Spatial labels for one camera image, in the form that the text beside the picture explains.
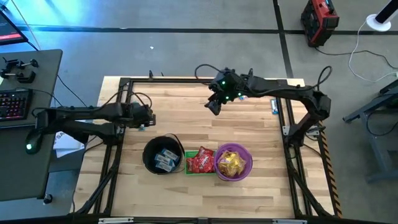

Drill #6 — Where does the tower fan white base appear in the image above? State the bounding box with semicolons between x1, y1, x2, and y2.
366;0;398;32

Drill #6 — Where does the dark grey desk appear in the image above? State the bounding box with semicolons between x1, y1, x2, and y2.
0;49;63;202

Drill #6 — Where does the yellow black hazard tape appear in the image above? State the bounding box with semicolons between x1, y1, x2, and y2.
319;132;343;218

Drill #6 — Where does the black floor cable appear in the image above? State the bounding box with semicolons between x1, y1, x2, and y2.
313;45;398;70

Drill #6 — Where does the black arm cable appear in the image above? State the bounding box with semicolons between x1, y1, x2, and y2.
101;90;154;110
194;63;333;94

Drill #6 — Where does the grey blue desk stand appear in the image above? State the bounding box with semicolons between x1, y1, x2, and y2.
343;79;398;184

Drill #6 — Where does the silver metal bracket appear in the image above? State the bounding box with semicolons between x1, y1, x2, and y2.
98;217;134;224
272;218;308;224

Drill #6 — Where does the purple monster face halloween bucket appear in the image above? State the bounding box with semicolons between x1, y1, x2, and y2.
213;142;254;182

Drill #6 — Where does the red black tool case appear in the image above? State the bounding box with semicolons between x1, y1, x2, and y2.
300;0;340;48

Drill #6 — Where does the black halloween bucket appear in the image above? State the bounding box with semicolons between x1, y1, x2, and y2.
142;133;185;176

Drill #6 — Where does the black computer mouse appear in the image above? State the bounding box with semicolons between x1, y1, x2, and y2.
24;131;45;156

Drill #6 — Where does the red Skittles candy bag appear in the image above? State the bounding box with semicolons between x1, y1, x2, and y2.
198;157;216;174
195;146;216;160
185;156;203;174

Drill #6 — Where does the yellow candy bag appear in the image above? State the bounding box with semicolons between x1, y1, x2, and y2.
233;157;248;175
225;166;240;179
221;150;241;163
216;158;233;175

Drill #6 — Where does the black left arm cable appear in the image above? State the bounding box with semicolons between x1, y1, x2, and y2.
101;90;154;110

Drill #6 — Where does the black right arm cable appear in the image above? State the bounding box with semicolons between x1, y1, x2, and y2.
194;63;333;94

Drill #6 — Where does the green slotted plastic basket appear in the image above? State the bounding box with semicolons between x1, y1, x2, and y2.
184;149;216;176

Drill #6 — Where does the black screw clamp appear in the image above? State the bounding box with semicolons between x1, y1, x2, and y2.
1;57;40;71
0;70;37;84

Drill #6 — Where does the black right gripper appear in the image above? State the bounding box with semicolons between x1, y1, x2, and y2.
204;67;250;117

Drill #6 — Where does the white floor cable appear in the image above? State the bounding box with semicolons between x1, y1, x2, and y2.
347;20;398;83

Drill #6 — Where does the black aluminium table frame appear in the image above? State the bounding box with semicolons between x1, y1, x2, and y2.
68;76;336;224

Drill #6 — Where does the backlit black keyboard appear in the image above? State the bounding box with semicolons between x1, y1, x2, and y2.
0;88;34;123

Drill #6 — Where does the white paper sheet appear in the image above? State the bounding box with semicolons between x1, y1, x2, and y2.
52;130;86;159

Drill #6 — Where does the black computer monitor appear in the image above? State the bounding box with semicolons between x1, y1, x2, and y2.
0;10;29;47

